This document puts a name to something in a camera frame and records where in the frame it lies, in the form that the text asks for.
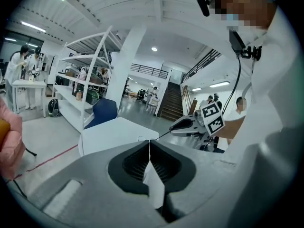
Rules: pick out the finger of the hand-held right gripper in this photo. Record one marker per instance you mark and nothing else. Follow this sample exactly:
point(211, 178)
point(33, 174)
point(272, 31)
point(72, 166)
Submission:
point(187, 132)
point(190, 117)

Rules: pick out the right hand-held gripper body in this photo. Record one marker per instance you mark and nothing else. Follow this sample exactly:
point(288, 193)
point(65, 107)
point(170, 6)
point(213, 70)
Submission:
point(212, 117)

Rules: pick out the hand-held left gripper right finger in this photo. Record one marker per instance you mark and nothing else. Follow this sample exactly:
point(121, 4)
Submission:
point(209, 186)

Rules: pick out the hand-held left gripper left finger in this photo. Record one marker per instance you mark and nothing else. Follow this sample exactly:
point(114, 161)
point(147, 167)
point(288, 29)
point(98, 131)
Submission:
point(78, 186)

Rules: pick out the person's right forearm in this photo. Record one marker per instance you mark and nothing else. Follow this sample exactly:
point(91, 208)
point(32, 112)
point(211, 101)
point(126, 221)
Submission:
point(230, 127)

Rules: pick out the wooden boards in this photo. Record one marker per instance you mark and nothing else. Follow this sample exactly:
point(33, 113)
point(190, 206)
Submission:
point(188, 101)

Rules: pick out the dark staircase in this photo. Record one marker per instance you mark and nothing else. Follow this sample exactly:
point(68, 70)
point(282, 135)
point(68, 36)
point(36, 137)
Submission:
point(172, 101)

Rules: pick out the black stair railing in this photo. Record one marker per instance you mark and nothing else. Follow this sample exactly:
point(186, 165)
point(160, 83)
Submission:
point(202, 64)

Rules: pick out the black balcony railing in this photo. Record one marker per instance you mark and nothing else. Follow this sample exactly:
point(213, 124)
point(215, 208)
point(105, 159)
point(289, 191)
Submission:
point(149, 71)

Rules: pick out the table with white cloth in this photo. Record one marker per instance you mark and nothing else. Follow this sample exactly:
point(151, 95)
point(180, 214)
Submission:
point(114, 134)

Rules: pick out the person's white shirt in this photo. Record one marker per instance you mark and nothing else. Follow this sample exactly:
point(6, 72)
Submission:
point(268, 79)

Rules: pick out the pink armchair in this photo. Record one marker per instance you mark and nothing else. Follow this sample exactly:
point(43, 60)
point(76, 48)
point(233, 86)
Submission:
point(10, 146)

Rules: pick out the blue chair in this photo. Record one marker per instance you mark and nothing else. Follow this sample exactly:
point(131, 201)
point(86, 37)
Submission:
point(104, 111)

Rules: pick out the black chest device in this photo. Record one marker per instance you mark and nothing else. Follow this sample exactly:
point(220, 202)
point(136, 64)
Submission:
point(236, 40)

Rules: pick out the black backpack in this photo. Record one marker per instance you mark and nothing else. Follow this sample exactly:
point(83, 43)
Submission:
point(53, 108)

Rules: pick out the yellow cushion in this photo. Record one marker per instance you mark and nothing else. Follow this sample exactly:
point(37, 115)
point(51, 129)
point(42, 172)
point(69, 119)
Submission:
point(4, 134)

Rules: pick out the green case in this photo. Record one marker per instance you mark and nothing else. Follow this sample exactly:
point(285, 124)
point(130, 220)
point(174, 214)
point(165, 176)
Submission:
point(93, 95)

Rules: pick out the white shelf unit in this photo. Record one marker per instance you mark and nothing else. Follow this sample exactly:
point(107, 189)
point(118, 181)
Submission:
point(80, 79)

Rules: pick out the pink bag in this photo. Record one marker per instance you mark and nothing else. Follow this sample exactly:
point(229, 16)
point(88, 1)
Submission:
point(81, 73)

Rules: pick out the white desk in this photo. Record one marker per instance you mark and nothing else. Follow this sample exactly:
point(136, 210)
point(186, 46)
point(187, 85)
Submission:
point(28, 84)

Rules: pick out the person's head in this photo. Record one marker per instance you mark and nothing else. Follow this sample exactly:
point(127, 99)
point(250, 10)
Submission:
point(244, 3)

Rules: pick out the black head camera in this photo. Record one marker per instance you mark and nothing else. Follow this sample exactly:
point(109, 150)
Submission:
point(202, 3)

